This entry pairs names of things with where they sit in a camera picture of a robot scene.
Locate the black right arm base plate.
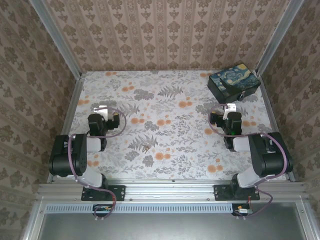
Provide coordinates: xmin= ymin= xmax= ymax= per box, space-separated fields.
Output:
xmin=213 ymin=184 xmax=261 ymax=202

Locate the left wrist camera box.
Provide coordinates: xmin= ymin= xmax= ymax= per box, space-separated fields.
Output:
xmin=92 ymin=106 xmax=109 ymax=120

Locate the aluminium frame side rail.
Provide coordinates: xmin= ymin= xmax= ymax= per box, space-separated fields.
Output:
xmin=47 ymin=72 xmax=87 ymax=183
xmin=256 ymin=71 xmax=296 ymax=182

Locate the aluminium frame cross rail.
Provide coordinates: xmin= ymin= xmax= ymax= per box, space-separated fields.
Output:
xmin=37 ymin=178 xmax=310 ymax=201

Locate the small controller board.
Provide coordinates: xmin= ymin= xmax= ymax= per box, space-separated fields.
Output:
xmin=92 ymin=203 xmax=113 ymax=217
xmin=232 ymin=203 xmax=253 ymax=216

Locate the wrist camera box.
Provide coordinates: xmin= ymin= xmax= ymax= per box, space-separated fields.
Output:
xmin=92 ymin=106 xmax=109 ymax=120
xmin=223 ymin=102 xmax=237 ymax=120

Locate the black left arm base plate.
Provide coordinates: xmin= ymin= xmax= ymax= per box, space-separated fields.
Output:
xmin=81 ymin=184 xmax=126 ymax=202

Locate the black box with painting print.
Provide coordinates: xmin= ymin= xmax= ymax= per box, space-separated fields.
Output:
xmin=206 ymin=63 xmax=262 ymax=104

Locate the grey metal panel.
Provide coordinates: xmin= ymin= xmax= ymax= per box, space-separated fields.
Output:
xmin=23 ymin=199 xmax=320 ymax=240

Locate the aluminium frame post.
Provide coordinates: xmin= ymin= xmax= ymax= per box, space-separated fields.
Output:
xmin=28 ymin=0 xmax=83 ymax=78
xmin=255 ymin=0 xmax=305 ymax=76

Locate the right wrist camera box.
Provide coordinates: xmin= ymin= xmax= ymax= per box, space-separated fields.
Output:
xmin=223 ymin=102 xmax=237 ymax=120

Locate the grey slotted cable duct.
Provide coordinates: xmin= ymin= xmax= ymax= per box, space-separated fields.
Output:
xmin=45 ymin=202 xmax=251 ymax=214

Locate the floral table cloth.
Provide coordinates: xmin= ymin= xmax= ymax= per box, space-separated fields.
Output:
xmin=61 ymin=70 xmax=288 ymax=181

